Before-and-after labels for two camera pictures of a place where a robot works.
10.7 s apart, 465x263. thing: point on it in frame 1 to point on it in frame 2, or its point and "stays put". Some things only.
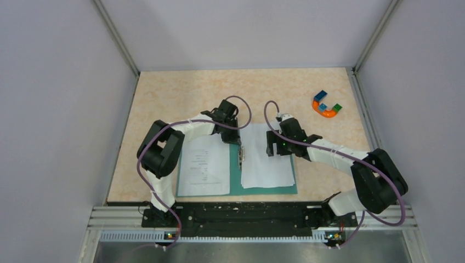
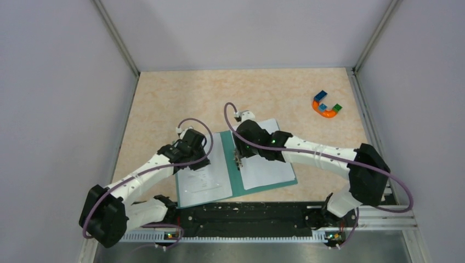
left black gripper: (233, 138) to (200, 164)
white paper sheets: (259, 170) stays put
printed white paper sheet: (204, 165) stays put
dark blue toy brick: (320, 95) stays put
